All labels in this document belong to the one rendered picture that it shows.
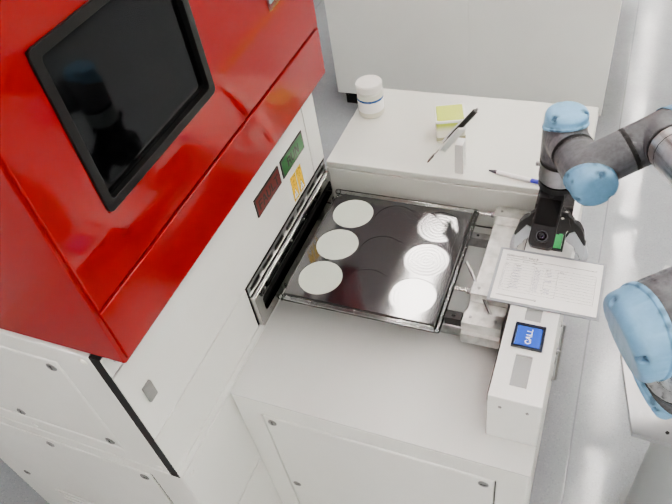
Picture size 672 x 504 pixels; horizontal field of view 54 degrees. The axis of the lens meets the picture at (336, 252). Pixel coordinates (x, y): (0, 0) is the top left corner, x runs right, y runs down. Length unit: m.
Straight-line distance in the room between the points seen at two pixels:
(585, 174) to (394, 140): 0.71
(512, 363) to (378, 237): 0.48
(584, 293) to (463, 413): 0.33
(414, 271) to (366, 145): 0.41
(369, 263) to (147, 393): 0.59
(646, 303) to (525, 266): 0.60
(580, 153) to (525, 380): 0.40
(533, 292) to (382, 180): 0.52
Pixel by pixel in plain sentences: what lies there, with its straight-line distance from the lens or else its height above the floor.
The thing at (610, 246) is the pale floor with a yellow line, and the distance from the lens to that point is 2.82.
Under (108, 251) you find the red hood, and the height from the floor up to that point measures 1.40.
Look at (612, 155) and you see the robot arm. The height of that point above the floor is 1.29.
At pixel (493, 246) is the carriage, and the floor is 0.88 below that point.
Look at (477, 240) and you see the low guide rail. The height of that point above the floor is 0.84.
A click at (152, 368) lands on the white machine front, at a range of 1.17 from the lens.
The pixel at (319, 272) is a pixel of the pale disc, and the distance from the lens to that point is 1.49.
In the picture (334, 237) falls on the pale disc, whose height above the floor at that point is 0.90.
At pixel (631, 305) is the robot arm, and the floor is 1.37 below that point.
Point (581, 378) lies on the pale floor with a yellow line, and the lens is 2.40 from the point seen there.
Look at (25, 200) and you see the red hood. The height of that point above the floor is 1.54.
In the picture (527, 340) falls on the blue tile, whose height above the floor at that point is 0.96.
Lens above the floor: 1.98
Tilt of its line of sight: 45 degrees down
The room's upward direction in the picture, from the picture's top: 11 degrees counter-clockwise
